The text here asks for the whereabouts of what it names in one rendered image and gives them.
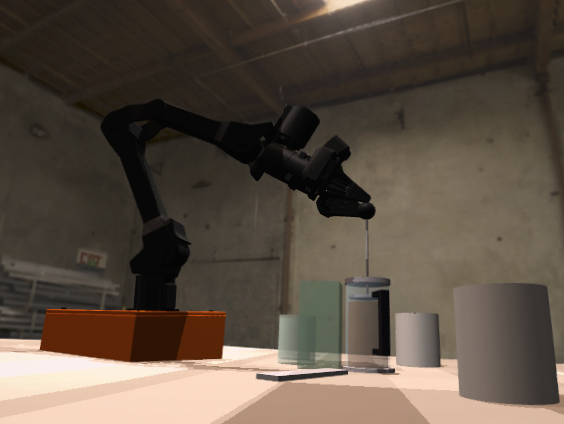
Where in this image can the french press coffee maker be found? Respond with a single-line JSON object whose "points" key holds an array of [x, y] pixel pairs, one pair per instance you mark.
{"points": [[367, 328]]}

